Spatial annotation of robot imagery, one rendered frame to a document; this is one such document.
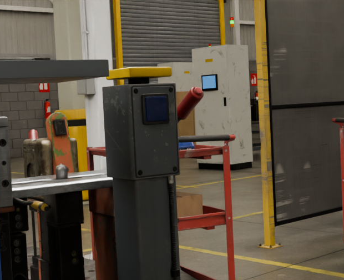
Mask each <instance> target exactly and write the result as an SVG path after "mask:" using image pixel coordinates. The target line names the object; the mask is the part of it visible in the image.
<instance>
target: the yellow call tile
mask: <svg viewBox="0 0 344 280"><path fill-rule="evenodd" d="M170 76H171V67H128V68H120V69H112V70H109V77H106V79H107V80H124V79H128V84H150V83H149V79H151V78H161V77H170Z"/></svg>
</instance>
